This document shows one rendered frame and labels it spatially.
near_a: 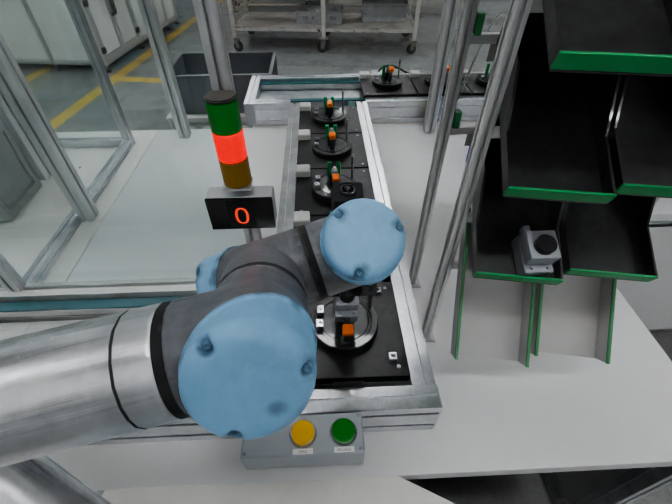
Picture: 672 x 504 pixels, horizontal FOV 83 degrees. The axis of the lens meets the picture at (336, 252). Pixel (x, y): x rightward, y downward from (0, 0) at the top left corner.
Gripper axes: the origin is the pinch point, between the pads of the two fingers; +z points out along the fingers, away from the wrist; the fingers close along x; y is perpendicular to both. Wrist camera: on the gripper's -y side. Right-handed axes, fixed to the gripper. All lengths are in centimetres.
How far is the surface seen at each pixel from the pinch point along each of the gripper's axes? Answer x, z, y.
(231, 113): -17.2, -11.2, -21.1
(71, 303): -63, 23, 7
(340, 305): -1.1, 4.2, 8.9
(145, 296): -46, 25, 6
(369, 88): 19, 97, -86
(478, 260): 20.7, -7.4, 2.2
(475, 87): 67, 97, -85
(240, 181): -17.9, -2.3, -13.2
